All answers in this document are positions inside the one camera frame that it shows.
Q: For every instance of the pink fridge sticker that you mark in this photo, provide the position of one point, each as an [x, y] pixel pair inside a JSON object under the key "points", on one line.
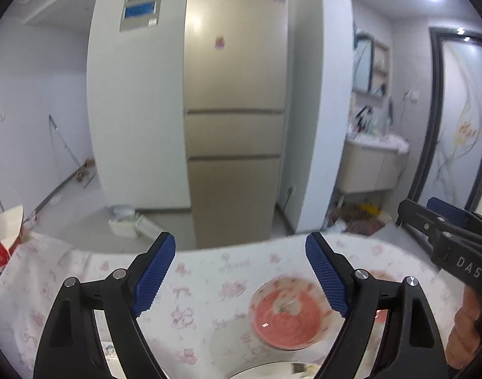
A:
{"points": [[220, 42]]}

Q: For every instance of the pink bowl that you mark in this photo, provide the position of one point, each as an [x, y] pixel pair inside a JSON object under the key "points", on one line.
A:
{"points": [[284, 319]]}

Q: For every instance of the beige vanity cabinet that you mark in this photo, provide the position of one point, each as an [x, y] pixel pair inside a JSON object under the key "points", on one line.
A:
{"points": [[369, 167]]}

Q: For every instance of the grey wall panel blue windows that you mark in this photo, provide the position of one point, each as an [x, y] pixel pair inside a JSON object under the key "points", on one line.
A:
{"points": [[141, 6]]}

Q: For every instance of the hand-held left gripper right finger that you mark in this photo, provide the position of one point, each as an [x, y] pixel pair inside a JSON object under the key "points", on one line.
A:
{"points": [[327, 276]]}

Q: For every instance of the white wall socket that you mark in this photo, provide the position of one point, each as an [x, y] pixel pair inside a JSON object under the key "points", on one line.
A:
{"points": [[411, 96]]}

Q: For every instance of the pink floral tablecloth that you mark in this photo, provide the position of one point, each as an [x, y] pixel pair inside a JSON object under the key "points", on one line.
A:
{"points": [[209, 284]]}

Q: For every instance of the beige wall shelf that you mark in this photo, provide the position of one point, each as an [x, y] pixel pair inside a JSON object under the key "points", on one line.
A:
{"points": [[382, 69]]}

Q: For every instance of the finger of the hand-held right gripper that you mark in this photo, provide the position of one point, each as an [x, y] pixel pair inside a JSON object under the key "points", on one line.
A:
{"points": [[418, 219], [446, 209]]}

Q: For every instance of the beige refrigerator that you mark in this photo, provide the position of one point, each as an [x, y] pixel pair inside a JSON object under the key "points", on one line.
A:
{"points": [[235, 126]]}

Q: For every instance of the black framed glass door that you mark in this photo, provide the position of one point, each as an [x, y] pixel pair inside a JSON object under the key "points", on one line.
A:
{"points": [[458, 118]]}

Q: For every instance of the black phone stand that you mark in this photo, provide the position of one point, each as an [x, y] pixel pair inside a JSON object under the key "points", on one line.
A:
{"points": [[363, 112]]}

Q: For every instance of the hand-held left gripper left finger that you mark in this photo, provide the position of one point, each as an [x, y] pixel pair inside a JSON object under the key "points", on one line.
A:
{"points": [[154, 274]]}

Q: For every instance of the red and white cardboard box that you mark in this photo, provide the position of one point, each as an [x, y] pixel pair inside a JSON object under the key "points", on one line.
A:
{"points": [[5, 233]]}

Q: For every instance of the person's right hand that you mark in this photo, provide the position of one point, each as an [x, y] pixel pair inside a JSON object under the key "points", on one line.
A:
{"points": [[462, 331]]}

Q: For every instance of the white plate with cartoon print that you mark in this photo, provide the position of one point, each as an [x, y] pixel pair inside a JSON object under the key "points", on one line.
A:
{"points": [[264, 371]]}

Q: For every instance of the bathroom mirror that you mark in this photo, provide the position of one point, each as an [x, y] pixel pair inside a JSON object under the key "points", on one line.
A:
{"points": [[362, 63]]}

